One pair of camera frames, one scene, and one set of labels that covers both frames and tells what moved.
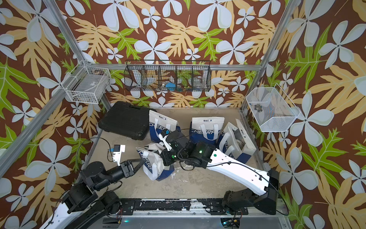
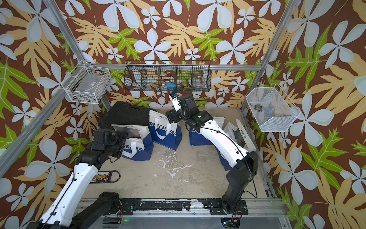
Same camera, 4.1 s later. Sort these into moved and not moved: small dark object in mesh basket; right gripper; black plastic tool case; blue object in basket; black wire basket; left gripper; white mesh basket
Moved: left gripper; right gripper
Not moved: black plastic tool case; small dark object in mesh basket; white mesh basket; black wire basket; blue object in basket
